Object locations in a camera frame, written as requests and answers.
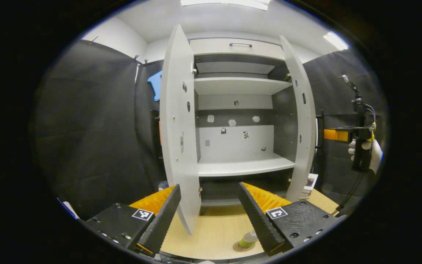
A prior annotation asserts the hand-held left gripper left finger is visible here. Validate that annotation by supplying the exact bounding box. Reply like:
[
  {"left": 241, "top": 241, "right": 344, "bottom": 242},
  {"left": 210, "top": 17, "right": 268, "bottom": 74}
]
[{"left": 85, "top": 184, "right": 181, "bottom": 257}]

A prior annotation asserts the clear bottle with green label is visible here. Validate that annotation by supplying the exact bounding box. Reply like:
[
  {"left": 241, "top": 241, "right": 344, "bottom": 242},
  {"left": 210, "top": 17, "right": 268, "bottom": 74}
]
[{"left": 239, "top": 230, "right": 259, "bottom": 249}]

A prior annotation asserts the white cabinet drawer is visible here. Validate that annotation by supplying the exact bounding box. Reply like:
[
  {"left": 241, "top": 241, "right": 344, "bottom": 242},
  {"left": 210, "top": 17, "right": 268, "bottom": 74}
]
[{"left": 190, "top": 38, "right": 285, "bottom": 60}]

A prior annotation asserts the ceiling light panel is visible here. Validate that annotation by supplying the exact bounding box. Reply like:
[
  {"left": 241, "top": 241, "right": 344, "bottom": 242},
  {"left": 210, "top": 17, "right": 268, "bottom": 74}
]
[
  {"left": 323, "top": 31, "right": 350, "bottom": 51},
  {"left": 181, "top": 0, "right": 271, "bottom": 11}
]

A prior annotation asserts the white and grey cabinet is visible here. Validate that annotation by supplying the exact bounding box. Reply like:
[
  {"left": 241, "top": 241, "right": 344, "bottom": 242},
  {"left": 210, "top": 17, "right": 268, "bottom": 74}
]
[{"left": 189, "top": 38, "right": 303, "bottom": 217}]

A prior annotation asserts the printed booklet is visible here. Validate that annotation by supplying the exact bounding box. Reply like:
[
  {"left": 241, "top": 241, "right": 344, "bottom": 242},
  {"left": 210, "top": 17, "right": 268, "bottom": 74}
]
[{"left": 299, "top": 173, "right": 319, "bottom": 200}]

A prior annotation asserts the white cabinet door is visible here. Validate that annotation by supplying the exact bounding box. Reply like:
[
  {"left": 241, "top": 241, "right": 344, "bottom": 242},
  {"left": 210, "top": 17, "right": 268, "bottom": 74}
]
[
  {"left": 280, "top": 36, "right": 317, "bottom": 202},
  {"left": 159, "top": 25, "right": 201, "bottom": 235}
]

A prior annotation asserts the white cabinet shelf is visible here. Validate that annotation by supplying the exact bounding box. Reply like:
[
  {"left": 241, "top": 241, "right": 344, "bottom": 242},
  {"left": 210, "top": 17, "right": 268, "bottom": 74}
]
[
  {"left": 197, "top": 153, "right": 295, "bottom": 177},
  {"left": 194, "top": 77, "right": 292, "bottom": 96}
]

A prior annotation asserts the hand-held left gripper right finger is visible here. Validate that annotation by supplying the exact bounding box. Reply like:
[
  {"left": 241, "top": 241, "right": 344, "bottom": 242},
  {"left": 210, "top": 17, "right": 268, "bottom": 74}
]
[{"left": 238, "top": 182, "right": 343, "bottom": 257}]

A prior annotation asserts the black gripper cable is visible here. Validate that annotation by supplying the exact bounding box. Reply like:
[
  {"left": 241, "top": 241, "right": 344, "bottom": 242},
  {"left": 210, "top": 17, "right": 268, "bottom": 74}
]
[{"left": 331, "top": 172, "right": 365, "bottom": 216}]

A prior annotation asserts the round brown coaster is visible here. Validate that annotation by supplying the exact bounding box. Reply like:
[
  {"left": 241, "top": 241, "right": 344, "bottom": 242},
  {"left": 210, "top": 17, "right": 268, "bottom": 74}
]
[{"left": 232, "top": 240, "right": 256, "bottom": 253}]

